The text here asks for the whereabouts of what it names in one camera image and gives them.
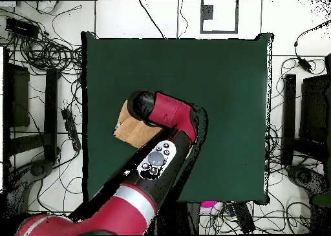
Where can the orange terry towel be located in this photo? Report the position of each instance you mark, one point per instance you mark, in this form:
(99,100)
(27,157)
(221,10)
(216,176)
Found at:
(134,133)

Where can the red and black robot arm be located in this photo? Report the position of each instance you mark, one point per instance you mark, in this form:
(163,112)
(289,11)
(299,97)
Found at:
(134,202)

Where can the dark flat panel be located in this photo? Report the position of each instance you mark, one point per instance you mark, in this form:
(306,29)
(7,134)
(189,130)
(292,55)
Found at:
(19,96)
(314,106)

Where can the black flat box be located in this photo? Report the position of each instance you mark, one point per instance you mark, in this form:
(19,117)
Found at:
(22,27)

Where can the dark green table cloth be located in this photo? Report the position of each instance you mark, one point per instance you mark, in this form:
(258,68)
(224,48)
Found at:
(219,91)

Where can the pink and white object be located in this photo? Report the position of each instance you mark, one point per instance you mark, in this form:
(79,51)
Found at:
(208,204)

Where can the long black power strip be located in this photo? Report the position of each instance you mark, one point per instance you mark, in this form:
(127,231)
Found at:
(71,130)

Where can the black metal stand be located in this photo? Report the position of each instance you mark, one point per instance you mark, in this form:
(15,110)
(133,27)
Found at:
(192,218)

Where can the black upright bar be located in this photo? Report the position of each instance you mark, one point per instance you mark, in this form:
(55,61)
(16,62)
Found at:
(51,111)
(289,117)

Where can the black rectangular box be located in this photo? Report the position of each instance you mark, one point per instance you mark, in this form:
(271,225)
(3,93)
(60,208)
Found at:
(244,218)

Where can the grey chair base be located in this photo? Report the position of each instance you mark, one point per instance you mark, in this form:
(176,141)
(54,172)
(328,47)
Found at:
(36,170)
(305,176)

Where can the black power adapter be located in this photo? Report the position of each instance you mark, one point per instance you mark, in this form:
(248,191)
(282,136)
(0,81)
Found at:
(304,64)

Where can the grey square frame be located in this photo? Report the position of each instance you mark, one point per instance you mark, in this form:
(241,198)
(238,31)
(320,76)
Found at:
(201,18)

